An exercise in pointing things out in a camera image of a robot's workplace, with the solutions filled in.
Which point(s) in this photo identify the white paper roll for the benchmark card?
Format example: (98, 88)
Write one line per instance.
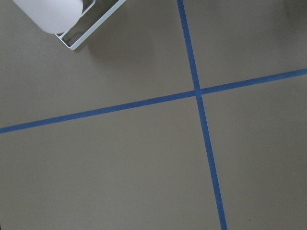
(52, 16)

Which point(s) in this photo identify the white wire rack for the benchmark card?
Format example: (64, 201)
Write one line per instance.
(94, 14)

